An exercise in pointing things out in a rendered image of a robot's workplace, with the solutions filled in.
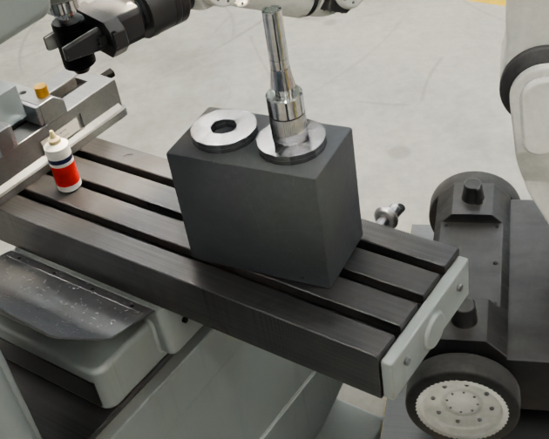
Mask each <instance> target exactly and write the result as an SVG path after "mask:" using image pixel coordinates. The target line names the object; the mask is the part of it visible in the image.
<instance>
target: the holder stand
mask: <svg viewBox="0 0 549 439"><path fill-rule="evenodd" d="M307 122H308V138H307V140H306V141H304V142H303V143H302V144H300V145H296V146H291V147H284V146H279V145H277V144H276V143H275V142H274V141H273V138H272V132H271V127H270V122H269V116H268V115H263V114H257V113H251V112H250V111H245V110H242V109H237V108H226V109H221V108H216V107H208V108H207V109H206V110H205V111H204V112H203V113H202V114H201V115H200V117H199V118H198V119H197V120H196V121H195V122H194V123H193V124H192V125H191V126H190V128H189V129H188V130H187V131H186V132H185V133H184V134H183V135H182V136H181V137H180V139H179V140H178V141H177V142H176V143H175V144H174V145H173V146H172V147H171V148H170V150H169V151H168V152H167V153H166V156H167V160H168V164H169V167H170V171H171V174H172V178H173V183H174V187H175V191H176V194H177V198H178V201H179V205H180V211H181V215H182V218H183V221H184V225H185V229H186V235H187V238H188V242H189V246H190V249H191V253H192V256H193V257H194V258H195V259H199V260H206V261H210V262H214V263H218V264H221V265H226V266H230V267H237V268H240V269H245V270H248V271H252V272H256V273H260V274H267V275H271V276H274V277H279V278H283V279H286V280H293V281H297V282H301V283H305V284H309V285H313V286H317V287H324V288H327V289H330V288H332V286H333V284H334V283H335V281H336V279H337V277H338V275H339V274H340V272H341V271H342V269H343V267H344V266H345V264H346V263H347V261H348V259H349V257H350V255H351V254H352V253H353V251H354V250H355V248H356V246H357V244H358V242H359V241H360V239H361V238H362V236H363V229H362V220H361V211H360V202H359V193H358V185H357V176H356V160H355V151H354V142H353V133H352V129H351V128H350V127H346V126H339V125H329V124H323V123H318V122H316V121H314V120H311V119H308V118H307Z"/></svg>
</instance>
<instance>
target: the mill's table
mask: <svg viewBox="0 0 549 439"><path fill-rule="evenodd" d="M72 155H73V158H74V160H75V163H76V166H77V169H78V173H79V176H80V178H81V181H82V184H81V186H80V187H79V188H78V189H77V190H75V191H73V192H60V191H59V190H58V187H57V184H56V182H55V179H54V177H53V174H52V171H51V170H50V171H48V172H47V173H46V174H45V175H44V176H42V177H41V178H39V179H38V180H36V181H35V182H33V183H32V184H31V185H29V186H27V187H26V188H25V189H23V190H22V191H21V192H20V193H18V194H17V195H16V196H14V197H13V198H11V199H10V200H8V201H7V202H5V203H4V204H3V205H1V206H0V240H1V241H3V242H6V243H8V244H11V245H12V246H14V247H18V248H21V249H23V250H24V251H27V252H29V253H33V254H35V255H37V256H39V257H42V258H44V259H46V260H49V261H52V262H54V263H56V264H59V265H60V266H63V267H66V268H69V269H70V270H73V271H75V272H77V273H80V274H83V275H85V276H88V277H90V278H92V279H94V280H98V281H100V282H102V283H105V284H106V285H109V286H111V287H115V288H117V289H119V290H121V291H123V292H126V293H128V294H131V295H133V296H136V297H138V298H140V299H142V300H144V301H148V302H151V303H152V304H154V305H157V306H159V307H163V308H164V309H167V310H169V311H172V312H174V313H176V314H179V315H182V316H184V317H186V318H188V319H190V320H193V321H196V322H198V323H200V324H203V325H205V326H207V327H210V328H213V329H215V330H217V331H220V332H222V333H224V334H228V335H230V336H232V337H234V338H236V339H239V340H241V341H244V342H246V343H249V344H251V345H253V346H256V347H257V348H261V349H263V350H266V351H268V352H270V353H272V354H274V355H278V356H280V357H282V358H284V359H287V360H289V361H292V362H294V363H297V364H299V365H302V366H303V367H305V368H309V369H312V370H314V371H315V372H318V373H320V374H323V375H326V376H328V377H330V378H333V379H335V380H337V381H339V382H343V383H345V384H347V385H350V386H351V387H354V388H358V389H360V390H361V391H364V392H366V393H369V394H371V395H374V396H376V397H379V398H381V399H382V398H383V396H385V397H387V398H389V399H391V400H395V399H396V398H397V396H398V394H399V393H400V392H401V390H402V389H403V387H404V386H405V384H406V383H407V381H408V380H409V379H410V378H411V376H412V375H413V374H414V372H415V371H416V369H417V368H418V366H419V365H420V363H421V362H422V361H423V359H424V357H425V356H426V355H427V354H428V353H429V351H430V350H431V349H433V348H434V347H435V346H436V345H437V343H438V342H439V340H440V338H441V336H442V333H443V331H444V328H445V327H446V325H447V324H448V323H449V321H450V320H451V318H452V316H453V315H454V314H455V313H456V312H457V310H458V308H459V307H460V305H461V304H462V303H463V301H464V299H465V298H466V296H467V295H468V293H469V270H468V259H467V258H464V257H461V256H459V248H457V247H453V246H450V245H446V244H444V243H441V242H437V241H435V240H430V239H426V238H424V237H421V236H418V235H415V234H412V233H406V232H404V231H401V230H398V229H395V228H392V227H389V226H384V225H381V224H378V223H375V222H372V221H369V220H366V219H361V220H362V229H363V236H362V238H361V239H360V241H359V242H358V244H357V246H356V248H355V250H354V251H353V253H352V254H351V255H350V257H349V259H348V261H347V263H346V264H345V266H344V267H343V269H342V271H341V272H340V274H339V275H338V277H337V279H336V280H335V283H334V284H333V286H332V288H330V289H327V288H324V287H317V286H313V285H309V284H305V283H301V282H297V281H293V280H286V279H283V278H279V277H274V276H271V275H267V274H260V273H256V272H252V271H248V270H245V269H240V268H237V267H230V266H226V265H221V264H218V263H214V262H210V261H206V260H199V259H195V258H194V257H193V256H192V253H191V249H190V246H189V242H188V238H187V235H186V229H185V225H184V221H183V218H182V215H181V211H180V205H179V201H178V198H177V194H176V191H175V187H174V183H173V178H172V174H171V171H170V167H169V164H168V160H167V159H164V158H161V157H158V156H155V155H152V154H150V153H146V152H142V151H138V150H135V149H132V148H130V147H126V146H123V145H118V144H115V143H113V142H110V141H106V140H103V139H101V138H95V139H93V140H92V141H91V142H89V143H88V144H86V145H85V146H83V147H82V148H81V149H79V150H78V151H76V152H75V153H73V154H72Z"/></svg>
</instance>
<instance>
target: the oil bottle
mask: <svg viewBox="0 0 549 439"><path fill-rule="evenodd" d="M44 152H45V154H46V157H47V159H48V162H49V165H50V168H51V171H52V174H53V177H54V179H55V182H56V184H57V187H58V190H59V191H60V192H73V191H75V190H77V189H78V188H79V187H80V186H81V184H82V181H81V178H80V176H79V173H78V169H77V166H76V163H75V160H74V158H73V155H72V152H71V148H70V145H69V142H68V140H67V139H66V138H60V137H59V136H58V135H56V134H55V132H54V131H53V130H50V137H49V138H48V142H47V143H46V144H45V145H44Z"/></svg>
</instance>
